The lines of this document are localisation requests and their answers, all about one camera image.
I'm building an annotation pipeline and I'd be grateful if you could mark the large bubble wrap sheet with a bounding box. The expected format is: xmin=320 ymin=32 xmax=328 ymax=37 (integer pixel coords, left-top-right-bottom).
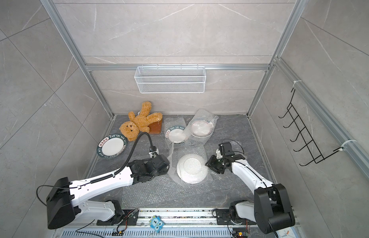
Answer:
xmin=122 ymin=145 xmax=254 ymax=208

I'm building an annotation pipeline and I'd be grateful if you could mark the bubble plate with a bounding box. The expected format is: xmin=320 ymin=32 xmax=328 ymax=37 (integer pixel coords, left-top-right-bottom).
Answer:
xmin=177 ymin=154 xmax=208 ymax=184
xmin=184 ymin=109 xmax=219 ymax=145
xmin=164 ymin=117 xmax=190 ymax=149

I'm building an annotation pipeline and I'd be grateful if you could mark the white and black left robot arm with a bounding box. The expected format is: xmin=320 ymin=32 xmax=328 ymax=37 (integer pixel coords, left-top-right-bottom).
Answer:
xmin=46 ymin=155 xmax=170 ymax=230

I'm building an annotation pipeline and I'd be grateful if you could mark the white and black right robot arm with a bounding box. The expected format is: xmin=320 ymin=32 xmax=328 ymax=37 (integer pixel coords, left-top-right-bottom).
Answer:
xmin=205 ymin=142 xmax=296 ymax=234

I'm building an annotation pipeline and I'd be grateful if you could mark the brown teddy bear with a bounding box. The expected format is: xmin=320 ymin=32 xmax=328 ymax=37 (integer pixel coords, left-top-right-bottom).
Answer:
xmin=120 ymin=101 xmax=163 ymax=141

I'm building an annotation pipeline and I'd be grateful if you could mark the brown wooden block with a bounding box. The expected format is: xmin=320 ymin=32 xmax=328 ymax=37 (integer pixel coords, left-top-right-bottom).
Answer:
xmin=149 ymin=120 xmax=163 ymax=134

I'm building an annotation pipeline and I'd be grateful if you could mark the blue cartoon toy figure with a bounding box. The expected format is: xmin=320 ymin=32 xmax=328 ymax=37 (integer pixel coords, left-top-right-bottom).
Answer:
xmin=149 ymin=215 xmax=165 ymax=233

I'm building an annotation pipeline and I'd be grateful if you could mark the white and blue clock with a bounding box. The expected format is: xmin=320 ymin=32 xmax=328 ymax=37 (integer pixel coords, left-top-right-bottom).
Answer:
xmin=276 ymin=227 xmax=299 ymax=238

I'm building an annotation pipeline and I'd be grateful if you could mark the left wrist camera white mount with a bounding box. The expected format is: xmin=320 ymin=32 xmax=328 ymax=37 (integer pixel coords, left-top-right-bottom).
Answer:
xmin=149 ymin=146 xmax=159 ymax=158

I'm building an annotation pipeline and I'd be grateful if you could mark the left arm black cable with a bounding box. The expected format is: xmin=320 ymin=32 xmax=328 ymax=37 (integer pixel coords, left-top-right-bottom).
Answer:
xmin=36 ymin=132 xmax=157 ymax=206

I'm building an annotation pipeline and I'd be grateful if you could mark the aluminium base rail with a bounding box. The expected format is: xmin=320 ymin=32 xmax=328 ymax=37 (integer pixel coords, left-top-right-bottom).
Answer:
xmin=53 ymin=208 xmax=304 ymax=238

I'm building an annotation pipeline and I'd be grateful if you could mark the black wire hook rack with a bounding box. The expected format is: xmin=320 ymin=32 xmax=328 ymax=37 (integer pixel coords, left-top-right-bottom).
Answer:
xmin=278 ymin=88 xmax=344 ymax=167

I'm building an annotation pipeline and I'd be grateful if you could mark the white wire mesh basket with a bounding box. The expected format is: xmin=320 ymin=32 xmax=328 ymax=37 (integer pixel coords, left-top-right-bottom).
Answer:
xmin=134 ymin=66 xmax=206 ymax=94

